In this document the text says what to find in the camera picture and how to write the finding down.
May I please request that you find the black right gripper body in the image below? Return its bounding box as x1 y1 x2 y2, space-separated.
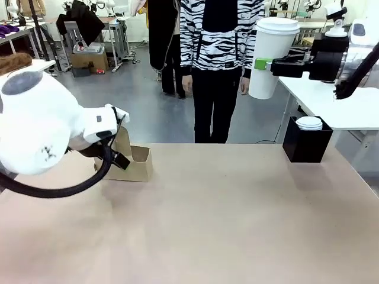
309 35 351 82

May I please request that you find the tall white lidded paper cup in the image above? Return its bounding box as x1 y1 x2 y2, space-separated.
248 17 301 100

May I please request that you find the person's left forearm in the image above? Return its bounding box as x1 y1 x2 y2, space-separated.
241 17 259 79

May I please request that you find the person's right forearm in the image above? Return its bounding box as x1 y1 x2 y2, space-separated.
179 17 194 76

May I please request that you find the brown cardboard drink carrier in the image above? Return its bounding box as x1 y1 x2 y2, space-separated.
94 127 153 183

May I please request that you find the black square cup holder box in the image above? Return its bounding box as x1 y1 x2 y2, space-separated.
281 115 334 164

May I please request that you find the person's left hand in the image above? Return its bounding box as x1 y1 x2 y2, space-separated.
239 77 251 96

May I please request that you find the person's right hand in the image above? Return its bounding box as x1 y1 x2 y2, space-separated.
181 73 194 93

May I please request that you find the grey background workbench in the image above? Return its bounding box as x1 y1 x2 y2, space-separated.
296 18 337 39

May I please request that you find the large white side table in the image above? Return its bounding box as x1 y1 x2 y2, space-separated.
277 73 379 131

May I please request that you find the stack of white cups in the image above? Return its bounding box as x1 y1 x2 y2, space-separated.
296 116 323 131

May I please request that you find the person in zebra hoodie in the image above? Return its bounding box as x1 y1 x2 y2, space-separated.
179 0 266 144

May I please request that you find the small black floor box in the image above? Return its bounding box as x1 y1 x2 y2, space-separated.
72 66 91 78

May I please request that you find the brown cardboard box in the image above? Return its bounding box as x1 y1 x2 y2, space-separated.
70 50 110 74

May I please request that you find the grey plastic bin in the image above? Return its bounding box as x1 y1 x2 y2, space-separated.
72 42 106 56

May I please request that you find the white table with fur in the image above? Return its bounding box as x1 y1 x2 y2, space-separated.
29 59 57 72

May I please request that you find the white background desk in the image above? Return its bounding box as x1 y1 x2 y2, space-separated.
99 16 131 72

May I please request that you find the person in black clothes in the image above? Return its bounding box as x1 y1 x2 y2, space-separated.
146 0 188 100

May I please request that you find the black hanging garment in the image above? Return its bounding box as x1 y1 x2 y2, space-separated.
56 0 107 47

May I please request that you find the brown furry item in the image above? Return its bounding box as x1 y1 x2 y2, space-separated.
0 52 33 75

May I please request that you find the black tripod stand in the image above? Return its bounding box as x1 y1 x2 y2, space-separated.
28 0 63 72

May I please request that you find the purple cloth pile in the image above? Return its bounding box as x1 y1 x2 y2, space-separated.
0 24 20 38

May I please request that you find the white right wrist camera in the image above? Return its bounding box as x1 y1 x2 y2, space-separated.
323 5 348 38

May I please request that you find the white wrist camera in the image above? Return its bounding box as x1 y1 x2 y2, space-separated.
104 103 131 124
323 5 348 38

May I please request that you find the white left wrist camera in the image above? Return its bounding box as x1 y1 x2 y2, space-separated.
104 103 131 124

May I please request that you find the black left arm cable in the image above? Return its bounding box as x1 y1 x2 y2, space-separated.
0 138 120 198

